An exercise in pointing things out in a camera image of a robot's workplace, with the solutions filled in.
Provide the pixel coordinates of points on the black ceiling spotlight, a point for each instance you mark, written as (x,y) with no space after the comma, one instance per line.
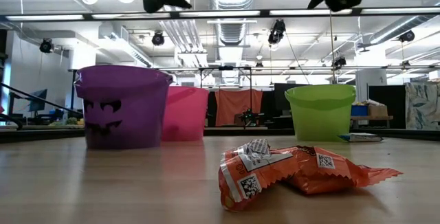
(340,62)
(46,45)
(407,35)
(276,31)
(158,38)

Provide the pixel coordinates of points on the pink plastic bucket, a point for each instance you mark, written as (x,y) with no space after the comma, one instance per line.
(185,114)

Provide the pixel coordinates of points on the green plastic bucket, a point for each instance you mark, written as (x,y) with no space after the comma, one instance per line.
(323,121)

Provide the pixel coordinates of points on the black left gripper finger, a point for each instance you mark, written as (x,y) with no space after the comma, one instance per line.
(173,0)

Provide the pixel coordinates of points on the wooden shelf board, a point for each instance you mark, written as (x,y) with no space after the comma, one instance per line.
(371,117)

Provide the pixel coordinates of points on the small distant black robot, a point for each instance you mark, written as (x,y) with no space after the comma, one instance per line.
(248,117)

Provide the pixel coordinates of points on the black overhead light bar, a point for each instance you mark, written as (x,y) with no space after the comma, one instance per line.
(87,15)

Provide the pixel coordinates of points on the blue white candy bar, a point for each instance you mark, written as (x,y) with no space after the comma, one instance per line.
(361,137)

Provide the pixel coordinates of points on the brown cardboard box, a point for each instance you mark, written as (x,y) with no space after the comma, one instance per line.
(378,111)

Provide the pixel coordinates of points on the purple plastic bucket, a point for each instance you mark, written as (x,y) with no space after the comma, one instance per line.
(137,128)

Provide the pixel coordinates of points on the orange candy packet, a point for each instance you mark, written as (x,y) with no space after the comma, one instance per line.
(247,176)
(330,176)

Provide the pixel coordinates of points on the orange hanging cloth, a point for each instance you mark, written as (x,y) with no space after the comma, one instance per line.
(230,107)

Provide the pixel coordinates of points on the blue storage bin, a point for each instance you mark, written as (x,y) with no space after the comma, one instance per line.
(359,110)

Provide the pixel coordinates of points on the teal white patterned panel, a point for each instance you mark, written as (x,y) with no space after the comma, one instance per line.
(423,107)

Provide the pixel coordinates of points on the black computer monitor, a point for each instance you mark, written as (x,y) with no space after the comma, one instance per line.
(38,98)

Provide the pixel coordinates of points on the black cabinet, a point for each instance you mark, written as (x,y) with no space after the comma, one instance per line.
(395,103)

